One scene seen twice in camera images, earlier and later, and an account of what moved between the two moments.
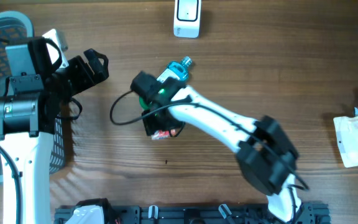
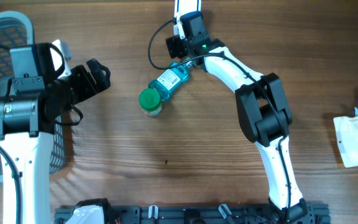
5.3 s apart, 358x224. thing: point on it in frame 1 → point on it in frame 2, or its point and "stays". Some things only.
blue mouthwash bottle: [176, 70] stays
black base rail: [203, 215] stays
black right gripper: [152, 125] → [176, 46]
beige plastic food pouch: [357, 139] stays
